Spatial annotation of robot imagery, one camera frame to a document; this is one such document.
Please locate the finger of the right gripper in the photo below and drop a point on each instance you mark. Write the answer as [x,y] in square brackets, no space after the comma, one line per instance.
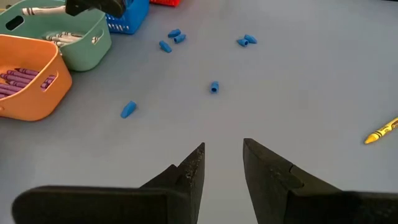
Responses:
[99,5]

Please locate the blue slotted plastic basket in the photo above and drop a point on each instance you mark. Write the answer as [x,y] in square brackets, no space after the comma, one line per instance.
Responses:
[133,18]

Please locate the red slotted plastic basket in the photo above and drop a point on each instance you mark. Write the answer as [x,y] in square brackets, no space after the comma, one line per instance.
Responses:
[164,2]

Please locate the orange plastic bin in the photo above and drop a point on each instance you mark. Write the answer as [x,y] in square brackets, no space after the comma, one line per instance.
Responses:
[34,105]

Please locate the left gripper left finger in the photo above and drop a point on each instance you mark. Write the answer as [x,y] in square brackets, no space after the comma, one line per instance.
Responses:
[109,207]

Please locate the teal plastic bin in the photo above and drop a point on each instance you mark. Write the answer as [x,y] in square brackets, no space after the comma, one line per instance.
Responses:
[84,56]

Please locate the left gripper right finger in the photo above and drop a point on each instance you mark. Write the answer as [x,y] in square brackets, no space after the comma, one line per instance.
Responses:
[311,208]

